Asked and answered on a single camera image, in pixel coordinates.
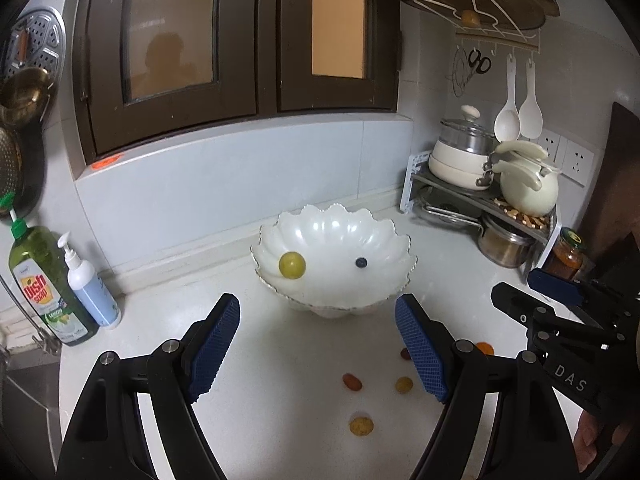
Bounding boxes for steel steamer with glass lid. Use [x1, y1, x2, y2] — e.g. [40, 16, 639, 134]
[439, 105, 496, 157]

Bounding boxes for cream pan handle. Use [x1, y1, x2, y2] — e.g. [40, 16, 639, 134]
[495, 141, 550, 161]
[492, 159, 545, 191]

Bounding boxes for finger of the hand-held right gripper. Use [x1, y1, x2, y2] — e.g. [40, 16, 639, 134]
[491, 282, 626, 361]
[528, 260, 640, 321]

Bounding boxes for green dish soap bottle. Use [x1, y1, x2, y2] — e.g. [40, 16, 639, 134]
[0, 192, 101, 347]

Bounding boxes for glass jar of sauce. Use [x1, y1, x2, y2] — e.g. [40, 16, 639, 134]
[542, 227, 586, 281]

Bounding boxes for black scissors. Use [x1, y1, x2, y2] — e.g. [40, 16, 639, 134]
[468, 49, 492, 75]

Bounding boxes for steel faucet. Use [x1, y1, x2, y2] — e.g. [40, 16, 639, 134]
[0, 275, 58, 358]

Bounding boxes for steel sink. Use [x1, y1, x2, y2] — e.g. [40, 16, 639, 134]
[0, 345, 63, 480]

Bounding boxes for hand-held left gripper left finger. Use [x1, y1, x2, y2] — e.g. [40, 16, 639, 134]
[56, 292, 242, 480]

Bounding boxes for white scalloped bowl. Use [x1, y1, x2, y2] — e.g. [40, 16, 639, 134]
[250, 203, 418, 320]

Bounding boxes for black wire utensil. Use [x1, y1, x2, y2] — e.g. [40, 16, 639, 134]
[452, 47, 474, 97]

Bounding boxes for person's right hand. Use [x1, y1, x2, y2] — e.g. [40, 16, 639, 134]
[572, 407, 619, 468]

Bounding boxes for cream cooking pot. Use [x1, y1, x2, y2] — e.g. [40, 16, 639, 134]
[429, 137, 495, 192]

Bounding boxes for white wire lid rack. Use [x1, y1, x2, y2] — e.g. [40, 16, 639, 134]
[417, 0, 543, 53]

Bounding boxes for cream kettle pot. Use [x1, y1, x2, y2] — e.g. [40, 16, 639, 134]
[492, 155, 562, 216]

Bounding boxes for metal colander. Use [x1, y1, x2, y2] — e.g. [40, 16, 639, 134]
[0, 125, 31, 211]

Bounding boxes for white corner shelf rack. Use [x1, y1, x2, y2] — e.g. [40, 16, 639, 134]
[400, 151, 563, 281]

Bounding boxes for white wall socket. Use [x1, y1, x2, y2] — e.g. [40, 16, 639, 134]
[540, 129, 568, 171]
[562, 139, 598, 186]

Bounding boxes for wooden trivet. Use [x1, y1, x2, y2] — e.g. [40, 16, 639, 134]
[492, 197, 553, 231]

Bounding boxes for green grape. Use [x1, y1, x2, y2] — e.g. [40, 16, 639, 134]
[278, 251, 307, 279]

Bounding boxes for white plastic spoon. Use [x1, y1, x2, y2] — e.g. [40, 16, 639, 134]
[518, 57, 544, 139]
[494, 55, 521, 142]

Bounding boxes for dark brown board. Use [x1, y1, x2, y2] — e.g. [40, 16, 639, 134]
[580, 101, 640, 281]

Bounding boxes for brass ladle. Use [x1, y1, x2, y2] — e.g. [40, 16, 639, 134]
[0, 67, 53, 126]

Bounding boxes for white pump bottle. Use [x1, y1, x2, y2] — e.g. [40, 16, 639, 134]
[56, 231, 122, 330]

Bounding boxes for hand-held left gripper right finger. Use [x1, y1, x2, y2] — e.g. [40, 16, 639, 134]
[394, 294, 581, 480]

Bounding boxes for stainless steel pot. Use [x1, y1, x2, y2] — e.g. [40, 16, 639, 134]
[477, 212, 538, 268]

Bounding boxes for dark brown window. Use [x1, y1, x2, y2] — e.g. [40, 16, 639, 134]
[257, 0, 403, 113]
[72, 0, 261, 158]

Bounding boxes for steel steamer plate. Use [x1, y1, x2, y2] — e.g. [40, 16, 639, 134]
[2, 7, 67, 111]

